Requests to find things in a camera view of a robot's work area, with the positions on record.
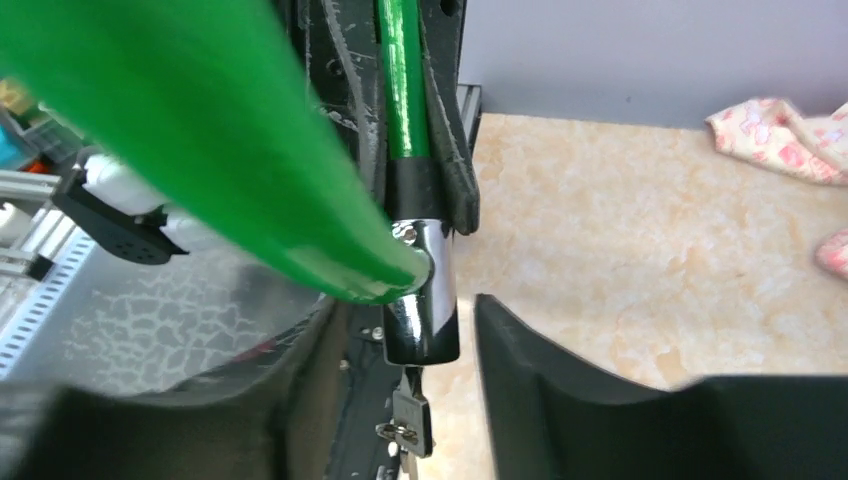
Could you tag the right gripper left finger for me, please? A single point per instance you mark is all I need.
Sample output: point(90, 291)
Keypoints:
point(270, 413)

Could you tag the green cable lock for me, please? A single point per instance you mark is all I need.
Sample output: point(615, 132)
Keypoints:
point(208, 102)

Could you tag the green lock keys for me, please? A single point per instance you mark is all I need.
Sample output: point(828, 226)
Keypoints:
point(410, 427)

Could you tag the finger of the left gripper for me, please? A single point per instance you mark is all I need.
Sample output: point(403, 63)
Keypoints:
point(337, 45)
point(442, 24)

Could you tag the pink patterned cloth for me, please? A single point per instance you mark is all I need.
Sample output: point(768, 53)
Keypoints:
point(772, 134)

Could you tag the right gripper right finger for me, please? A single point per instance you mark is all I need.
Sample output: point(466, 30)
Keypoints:
point(553, 415)

